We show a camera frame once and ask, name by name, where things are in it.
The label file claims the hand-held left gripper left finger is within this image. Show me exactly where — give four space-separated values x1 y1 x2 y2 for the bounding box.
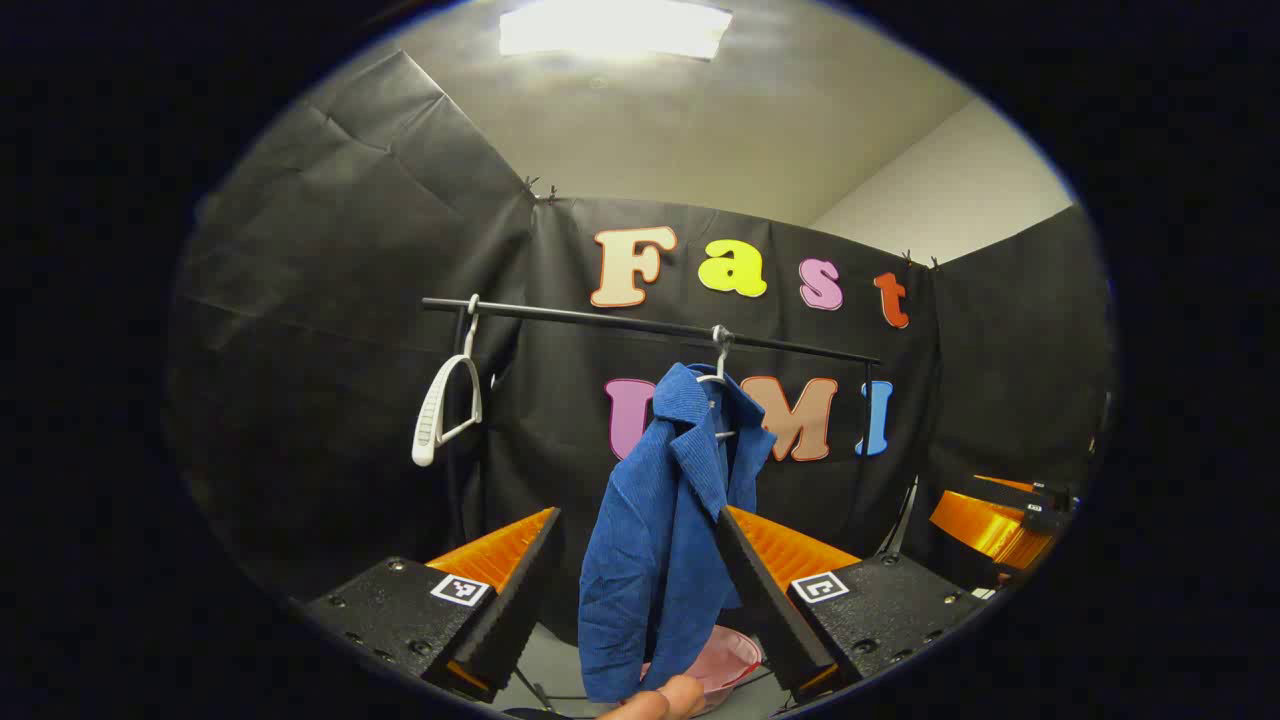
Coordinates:
295 506 563 704

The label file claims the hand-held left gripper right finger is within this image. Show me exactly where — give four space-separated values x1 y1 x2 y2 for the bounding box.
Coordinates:
714 505 991 706

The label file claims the pink laundry hamper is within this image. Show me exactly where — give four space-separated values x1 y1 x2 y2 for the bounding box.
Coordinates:
640 625 766 717

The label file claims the blue corduroy jacket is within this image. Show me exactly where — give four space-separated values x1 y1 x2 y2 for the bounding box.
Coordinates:
578 362 779 704

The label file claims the white plastic clothes hanger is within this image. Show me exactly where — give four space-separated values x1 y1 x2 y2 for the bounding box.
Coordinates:
411 293 485 468

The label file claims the white hanger with taped hook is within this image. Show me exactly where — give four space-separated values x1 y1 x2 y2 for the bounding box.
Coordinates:
696 325 742 442

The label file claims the black clothes rack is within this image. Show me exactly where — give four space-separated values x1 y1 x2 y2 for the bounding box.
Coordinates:
421 295 885 553

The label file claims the black backdrop cloth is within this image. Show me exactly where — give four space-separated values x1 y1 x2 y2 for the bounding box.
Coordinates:
165 50 1117 643

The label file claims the ceiling light panel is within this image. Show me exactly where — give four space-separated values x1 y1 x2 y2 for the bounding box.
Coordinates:
498 0 734 62

